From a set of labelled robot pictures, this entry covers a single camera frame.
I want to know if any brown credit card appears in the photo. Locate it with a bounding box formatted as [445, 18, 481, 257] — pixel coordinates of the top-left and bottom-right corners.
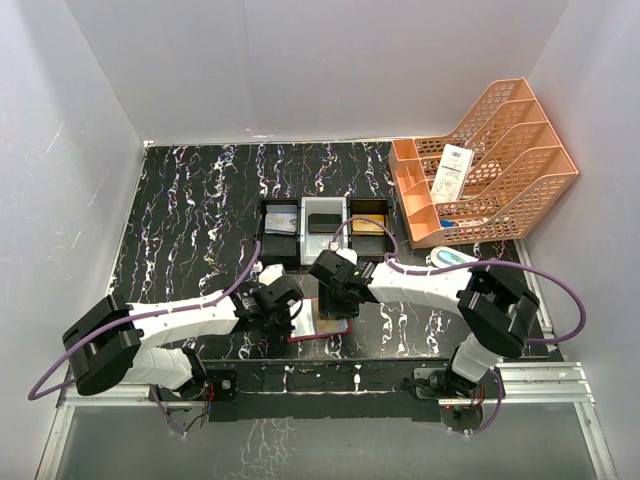
[316, 319, 350, 335]

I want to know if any red leather card holder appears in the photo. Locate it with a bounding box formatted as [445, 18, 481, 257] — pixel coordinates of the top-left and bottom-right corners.
[287, 298, 351, 343]

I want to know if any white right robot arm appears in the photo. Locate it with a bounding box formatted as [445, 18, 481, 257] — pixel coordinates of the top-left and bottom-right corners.
[309, 250, 540, 398]

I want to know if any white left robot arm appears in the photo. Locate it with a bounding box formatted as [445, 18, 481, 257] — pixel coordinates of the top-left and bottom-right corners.
[62, 265, 305, 400]

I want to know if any gold card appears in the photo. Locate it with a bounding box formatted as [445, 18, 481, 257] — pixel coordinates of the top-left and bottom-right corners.
[351, 214, 388, 236]

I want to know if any black card in white bin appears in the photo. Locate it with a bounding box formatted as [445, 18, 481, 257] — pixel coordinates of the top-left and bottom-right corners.
[307, 212, 342, 234]

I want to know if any white VIP card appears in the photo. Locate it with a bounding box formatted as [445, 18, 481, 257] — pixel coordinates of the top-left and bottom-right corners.
[264, 204, 298, 235]

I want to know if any black bin right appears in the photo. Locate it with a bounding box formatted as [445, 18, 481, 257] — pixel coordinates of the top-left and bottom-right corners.
[347, 198, 395, 258]

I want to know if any black bin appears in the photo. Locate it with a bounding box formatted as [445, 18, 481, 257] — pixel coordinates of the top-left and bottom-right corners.
[255, 198, 301, 269]
[347, 198, 395, 258]

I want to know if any white bin middle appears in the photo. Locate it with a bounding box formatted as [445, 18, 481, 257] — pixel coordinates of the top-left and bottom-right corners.
[299, 197, 347, 266]

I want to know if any black bin left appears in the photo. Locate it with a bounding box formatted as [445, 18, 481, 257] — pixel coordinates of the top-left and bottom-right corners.
[255, 198, 301, 269]

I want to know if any white blue tape dispenser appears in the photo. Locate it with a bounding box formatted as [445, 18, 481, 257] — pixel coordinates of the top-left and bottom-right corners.
[429, 246, 478, 268]

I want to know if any white paper receipt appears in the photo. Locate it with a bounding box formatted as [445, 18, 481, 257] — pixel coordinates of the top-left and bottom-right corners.
[431, 144, 474, 204]

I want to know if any orange plastic desk organizer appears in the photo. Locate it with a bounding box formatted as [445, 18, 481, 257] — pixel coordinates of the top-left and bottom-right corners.
[389, 78, 579, 249]

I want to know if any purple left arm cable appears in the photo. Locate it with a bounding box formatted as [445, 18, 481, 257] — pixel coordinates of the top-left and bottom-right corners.
[28, 240, 262, 401]

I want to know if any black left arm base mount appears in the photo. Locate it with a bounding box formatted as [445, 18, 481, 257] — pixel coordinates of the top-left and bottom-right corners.
[149, 348, 239, 440]

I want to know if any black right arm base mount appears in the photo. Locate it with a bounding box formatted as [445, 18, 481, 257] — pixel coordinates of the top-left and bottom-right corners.
[399, 367, 506, 426]

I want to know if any aluminium frame rail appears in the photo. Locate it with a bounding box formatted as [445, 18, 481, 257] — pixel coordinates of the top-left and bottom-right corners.
[37, 360, 617, 479]

